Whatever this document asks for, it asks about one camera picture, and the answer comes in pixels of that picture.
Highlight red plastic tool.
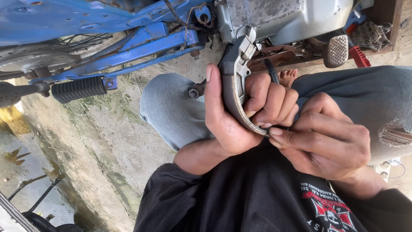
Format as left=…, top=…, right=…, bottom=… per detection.
left=349, top=46, right=371, bottom=68

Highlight metal brake pedal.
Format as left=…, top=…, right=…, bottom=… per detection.
left=304, top=34, right=350, bottom=69

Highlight blue motorcycle frame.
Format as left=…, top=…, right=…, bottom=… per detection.
left=0, top=0, right=214, bottom=85

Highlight white power strip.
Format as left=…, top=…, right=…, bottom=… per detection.
left=370, top=158, right=407, bottom=180

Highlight person's left hand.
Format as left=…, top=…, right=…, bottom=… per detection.
left=203, top=64, right=300, bottom=158

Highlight brown rusty metal plate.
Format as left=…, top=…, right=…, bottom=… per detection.
left=248, top=45, right=326, bottom=73

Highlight silver engine casing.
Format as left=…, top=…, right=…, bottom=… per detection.
left=215, top=0, right=354, bottom=46

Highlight wooden tool crate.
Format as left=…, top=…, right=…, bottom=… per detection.
left=344, top=0, right=406, bottom=60

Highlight person's bare foot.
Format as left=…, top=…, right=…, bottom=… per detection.
left=277, top=69, right=298, bottom=88

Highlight rusty axle bolt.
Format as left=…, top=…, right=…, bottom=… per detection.
left=189, top=81, right=206, bottom=100

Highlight spoked wheel hub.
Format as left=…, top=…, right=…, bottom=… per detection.
left=0, top=32, right=113, bottom=81

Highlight person's right hand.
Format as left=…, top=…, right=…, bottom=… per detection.
left=269, top=93, right=371, bottom=181

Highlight gray metal brake shoe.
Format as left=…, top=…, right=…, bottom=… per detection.
left=219, top=26, right=270, bottom=136

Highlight printed crumpled bag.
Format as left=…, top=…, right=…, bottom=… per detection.
left=350, top=22, right=393, bottom=52

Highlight person's gray jeans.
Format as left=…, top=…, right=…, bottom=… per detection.
left=139, top=65, right=412, bottom=165

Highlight black rubber footpeg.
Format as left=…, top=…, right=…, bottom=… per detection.
left=51, top=76, right=108, bottom=104

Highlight person's black printed shirt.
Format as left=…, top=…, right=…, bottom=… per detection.
left=133, top=142, right=412, bottom=232

